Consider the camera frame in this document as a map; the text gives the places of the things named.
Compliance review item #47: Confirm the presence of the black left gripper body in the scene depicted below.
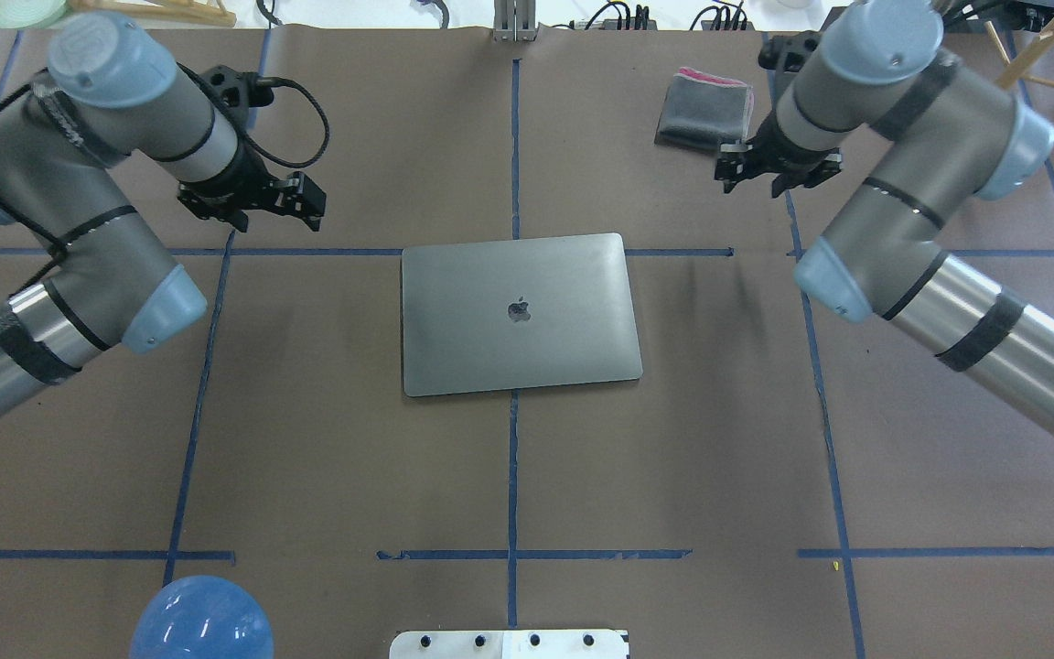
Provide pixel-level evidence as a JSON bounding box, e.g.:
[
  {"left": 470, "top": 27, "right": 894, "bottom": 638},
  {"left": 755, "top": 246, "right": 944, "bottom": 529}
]
[{"left": 177, "top": 146, "right": 327, "bottom": 232}]

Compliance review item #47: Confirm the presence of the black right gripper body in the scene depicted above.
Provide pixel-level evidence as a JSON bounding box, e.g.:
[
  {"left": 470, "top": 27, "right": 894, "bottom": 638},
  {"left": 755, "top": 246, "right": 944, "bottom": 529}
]
[{"left": 715, "top": 115, "right": 844, "bottom": 199}]

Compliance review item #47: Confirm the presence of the grey apple laptop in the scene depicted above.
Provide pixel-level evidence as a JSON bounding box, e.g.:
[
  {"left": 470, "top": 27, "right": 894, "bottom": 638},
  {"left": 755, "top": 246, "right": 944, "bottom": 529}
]
[{"left": 401, "top": 232, "right": 644, "bottom": 398}]

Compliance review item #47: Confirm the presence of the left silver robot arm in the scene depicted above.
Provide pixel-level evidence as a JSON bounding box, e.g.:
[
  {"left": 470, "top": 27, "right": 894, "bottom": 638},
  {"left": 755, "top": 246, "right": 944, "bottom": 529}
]
[{"left": 0, "top": 11, "right": 327, "bottom": 416}]

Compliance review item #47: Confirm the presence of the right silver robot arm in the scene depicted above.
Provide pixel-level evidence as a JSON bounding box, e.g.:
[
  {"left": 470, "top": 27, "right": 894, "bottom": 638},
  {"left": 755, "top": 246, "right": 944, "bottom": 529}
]
[{"left": 715, "top": 1, "right": 1054, "bottom": 435}]

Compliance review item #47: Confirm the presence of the folded grey pink cloth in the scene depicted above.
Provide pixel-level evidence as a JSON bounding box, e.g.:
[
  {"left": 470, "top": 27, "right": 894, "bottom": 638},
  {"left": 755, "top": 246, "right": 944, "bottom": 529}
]
[{"left": 655, "top": 67, "right": 754, "bottom": 153}]

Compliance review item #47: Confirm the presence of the wooden dish rack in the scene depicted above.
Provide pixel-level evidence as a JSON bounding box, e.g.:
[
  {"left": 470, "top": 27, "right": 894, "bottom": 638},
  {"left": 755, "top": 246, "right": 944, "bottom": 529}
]
[{"left": 66, "top": 1, "right": 237, "bottom": 28}]

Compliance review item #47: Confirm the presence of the green plate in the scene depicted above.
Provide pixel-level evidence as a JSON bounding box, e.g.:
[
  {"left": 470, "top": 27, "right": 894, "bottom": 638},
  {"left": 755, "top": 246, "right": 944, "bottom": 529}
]
[{"left": 0, "top": 0, "right": 70, "bottom": 30}]

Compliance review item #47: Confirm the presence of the aluminium frame post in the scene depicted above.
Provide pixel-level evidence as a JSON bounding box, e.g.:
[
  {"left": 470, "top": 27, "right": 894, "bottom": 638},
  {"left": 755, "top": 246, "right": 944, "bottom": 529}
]
[{"left": 492, "top": 0, "right": 539, "bottom": 43}]

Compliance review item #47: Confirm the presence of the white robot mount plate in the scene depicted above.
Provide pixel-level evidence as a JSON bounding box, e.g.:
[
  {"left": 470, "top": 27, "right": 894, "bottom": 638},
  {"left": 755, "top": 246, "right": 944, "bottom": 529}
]
[{"left": 389, "top": 629, "right": 631, "bottom": 658}]

